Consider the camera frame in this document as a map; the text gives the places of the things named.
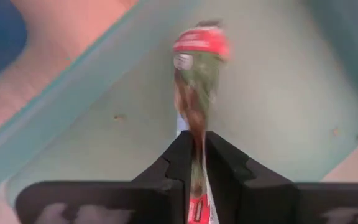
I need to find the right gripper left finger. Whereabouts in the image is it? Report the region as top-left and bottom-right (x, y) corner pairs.
(14, 130), (195, 224)

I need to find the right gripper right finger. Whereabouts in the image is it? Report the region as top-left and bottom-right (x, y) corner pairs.
(205, 131), (358, 224)

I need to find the red green granola bar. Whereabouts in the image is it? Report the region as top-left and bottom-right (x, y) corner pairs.
(172, 19), (231, 224)

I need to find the teal translucent plastic bin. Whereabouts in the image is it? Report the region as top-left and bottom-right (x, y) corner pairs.
(0, 0), (358, 208)

